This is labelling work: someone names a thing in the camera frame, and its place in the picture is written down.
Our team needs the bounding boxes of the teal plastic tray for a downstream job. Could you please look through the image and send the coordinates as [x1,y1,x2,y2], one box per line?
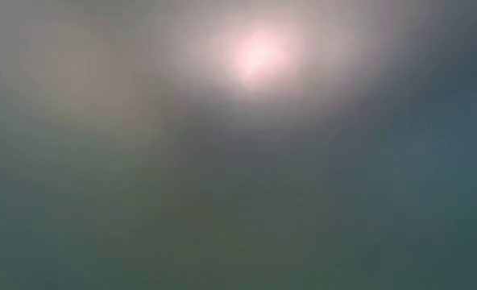
[0,0,477,290]

